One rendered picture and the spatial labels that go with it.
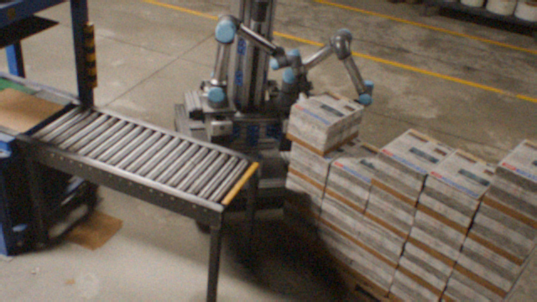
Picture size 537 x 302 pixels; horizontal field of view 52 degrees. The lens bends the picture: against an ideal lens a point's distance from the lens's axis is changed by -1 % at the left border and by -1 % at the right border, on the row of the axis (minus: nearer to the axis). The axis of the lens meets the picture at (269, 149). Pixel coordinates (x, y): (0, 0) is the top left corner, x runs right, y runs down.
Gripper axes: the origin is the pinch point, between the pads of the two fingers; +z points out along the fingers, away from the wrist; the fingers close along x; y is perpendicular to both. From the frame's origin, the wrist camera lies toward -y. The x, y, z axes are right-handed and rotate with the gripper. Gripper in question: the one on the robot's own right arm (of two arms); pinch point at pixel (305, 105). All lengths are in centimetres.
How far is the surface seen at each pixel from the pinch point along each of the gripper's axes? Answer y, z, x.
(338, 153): 21.7, 31.4, -7.0
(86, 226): -127, 40, -108
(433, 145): 75, 35, 11
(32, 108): -118, -46, -117
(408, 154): 71, 33, -10
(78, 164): -62, -10, -126
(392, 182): 63, 45, -18
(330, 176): 20.1, 41.7, -18.0
